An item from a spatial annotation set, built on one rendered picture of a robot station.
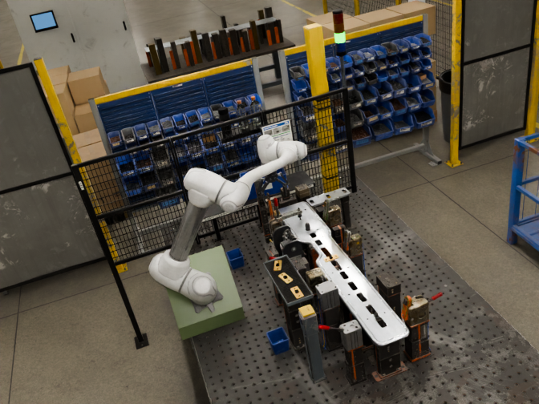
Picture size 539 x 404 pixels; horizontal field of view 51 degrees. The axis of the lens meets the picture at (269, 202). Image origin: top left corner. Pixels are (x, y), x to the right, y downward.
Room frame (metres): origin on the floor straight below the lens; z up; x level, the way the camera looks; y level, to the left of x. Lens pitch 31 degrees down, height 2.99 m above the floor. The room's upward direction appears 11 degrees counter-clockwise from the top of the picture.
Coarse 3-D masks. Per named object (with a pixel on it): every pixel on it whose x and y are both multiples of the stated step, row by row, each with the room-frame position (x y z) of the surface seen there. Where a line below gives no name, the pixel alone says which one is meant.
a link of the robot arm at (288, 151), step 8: (280, 144) 2.92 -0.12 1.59; (288, 144) 2.89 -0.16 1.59; (296, 144) 2.88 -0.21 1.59; (304, 144) 2.89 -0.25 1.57; (280, 152) 2.87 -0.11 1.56; (288, 152) 2.83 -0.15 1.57; (296, 152) 2.85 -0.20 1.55; (304, 152) 2.85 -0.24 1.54; (280, 160) 2.76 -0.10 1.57; (288, 160) 2.78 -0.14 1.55; (296, 160) 2.86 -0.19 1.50; (256, 168) 2.70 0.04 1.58; (264, 168) 2.70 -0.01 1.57; (272, 168) 2.71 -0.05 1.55; (248, 176) 2.61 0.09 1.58; (256, 176) 2.65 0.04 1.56; (248, 184) 2.53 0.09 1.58
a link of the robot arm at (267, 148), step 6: (258, 138) 2.98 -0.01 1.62; (264, 138) 2.95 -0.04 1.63; (270, 138) 2.95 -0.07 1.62; (258, 144) 2.95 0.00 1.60; (264, 144) 2.93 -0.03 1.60; (270, 144) 2.93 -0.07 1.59; (276, 144) 2.93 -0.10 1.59; (258, 150) 2.95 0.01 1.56; (264, 150) 2.92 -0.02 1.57; (270, 150) 2.91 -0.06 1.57; (276, 150) 2.91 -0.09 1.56; (264, 156) 2.93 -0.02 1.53; (270, 156) 2.91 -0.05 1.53; (276, 156) 2.90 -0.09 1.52; (264, 162) 2.94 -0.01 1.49
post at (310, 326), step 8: (304, 320) 1.96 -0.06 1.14; (312, 320) 1.97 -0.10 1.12; (304, 328) 1.96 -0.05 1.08; (312, 328) 1.97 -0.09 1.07; (304, 336) 2.00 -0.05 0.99; (312, 336) 1.97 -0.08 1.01; (312, 344) 1.97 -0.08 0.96; (312, 352) 1.97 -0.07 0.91; (320, 352) 1.98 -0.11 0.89; (312, 360) 1.97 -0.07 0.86; (320, 360) 1.97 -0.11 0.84; (312, 368) 1.96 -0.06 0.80; (320, 368) 1.97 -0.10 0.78; (312, 376) 1.97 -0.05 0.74; (320, 376) 1.97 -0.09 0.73
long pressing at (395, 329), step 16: (288, 208) 3.16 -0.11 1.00; (304, 208) 3.12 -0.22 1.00; (288, 224) 2.97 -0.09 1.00; (304, 224) 2.94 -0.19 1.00; (320, 224) 2.91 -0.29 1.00; (304, 240) 2.76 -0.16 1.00; (320, 240) 2.74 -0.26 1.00; (320, 256) 2.59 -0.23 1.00; (336, 272) 2.43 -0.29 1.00; (352, 272) 2.40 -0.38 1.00; (368, 288) 2.25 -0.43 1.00; (352, 304) 2.15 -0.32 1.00; (368, 304) 2.13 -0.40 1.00; (384, 304) 2.11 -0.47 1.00; (368, 320) 2.02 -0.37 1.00; (384, 320) 2.00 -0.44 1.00; (400, 320) 1.98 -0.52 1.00; (368, 336) 1.92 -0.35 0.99; (384, 336) 1.90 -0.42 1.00; (400, 336) 1.88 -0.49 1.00
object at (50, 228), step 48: (0, 96) 4.16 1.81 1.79; (48, 96) 4.20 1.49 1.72; (0, 144) 4.13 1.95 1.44; (48, 144) 4.20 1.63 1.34; (0, 192) 4.10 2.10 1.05; (48, 192) 4.18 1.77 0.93; (0, 240) 4.07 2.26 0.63; (48, 240) 4.15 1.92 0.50; (96, 240) 4.23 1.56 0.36; (0, 288) 4.04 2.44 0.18
